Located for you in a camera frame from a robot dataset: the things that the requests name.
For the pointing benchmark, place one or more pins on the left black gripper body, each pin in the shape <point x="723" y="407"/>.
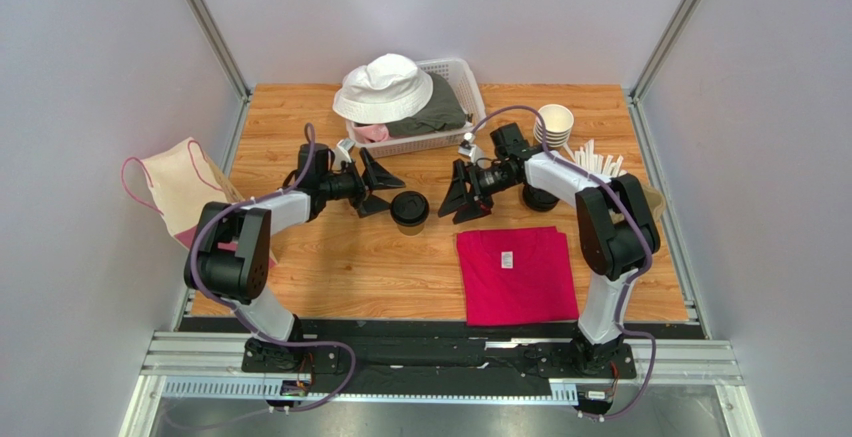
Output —
<point x="344" y="186"/>

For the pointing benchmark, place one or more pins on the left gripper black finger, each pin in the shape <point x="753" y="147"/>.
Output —
<point x="371" y="205"/>
<point x="375" y="176"/>

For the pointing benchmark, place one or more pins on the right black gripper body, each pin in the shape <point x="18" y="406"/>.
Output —
<point x="468" y="183"/>

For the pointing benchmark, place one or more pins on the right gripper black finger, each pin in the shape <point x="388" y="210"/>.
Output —
<point x="471" y="209"/>
<point x="457" y="194"/>

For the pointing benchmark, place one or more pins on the black coffee cup lid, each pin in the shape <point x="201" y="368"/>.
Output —
<point x="409" y="209"/>

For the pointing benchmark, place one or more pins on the brown paper coffee cup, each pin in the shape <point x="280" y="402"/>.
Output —
<point x="411" y="230"/>

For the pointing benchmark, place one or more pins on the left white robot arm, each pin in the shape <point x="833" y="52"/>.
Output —
<point x="229" y="257"/>

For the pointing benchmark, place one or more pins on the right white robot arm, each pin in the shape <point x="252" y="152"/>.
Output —
<point x="618" y="234"/>

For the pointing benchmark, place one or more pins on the stack of black lids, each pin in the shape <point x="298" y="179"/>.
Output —
<point x="538" y="200"/>

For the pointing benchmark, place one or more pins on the pink cloth in basket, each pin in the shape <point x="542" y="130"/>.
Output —
<point x="372" y="133"/>

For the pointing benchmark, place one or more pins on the stack of paper cups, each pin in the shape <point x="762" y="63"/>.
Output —
<point x="555" y="126"/>

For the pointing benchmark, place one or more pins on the folded red t-shirt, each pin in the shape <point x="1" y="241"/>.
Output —
<point x="516" y="277"/>

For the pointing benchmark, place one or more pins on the bundle of white straws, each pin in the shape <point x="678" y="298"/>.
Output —
<point x="586" y="157"/>

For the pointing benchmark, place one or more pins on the olive green folded garment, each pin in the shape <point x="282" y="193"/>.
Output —
<point x="443" y="112"/>

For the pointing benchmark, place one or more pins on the white bucket hat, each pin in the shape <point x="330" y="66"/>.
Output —
<point x="390" y="88"/>

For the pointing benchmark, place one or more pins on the white plastic basket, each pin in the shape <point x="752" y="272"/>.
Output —
<point x="459" y="76"/>

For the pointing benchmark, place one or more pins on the cardboard cup carrier tray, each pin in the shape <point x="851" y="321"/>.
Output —
<point x="656" y="201"/>

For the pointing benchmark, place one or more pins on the pink and cream paper bag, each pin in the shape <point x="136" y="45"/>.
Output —
<point x="181" y="181"/>

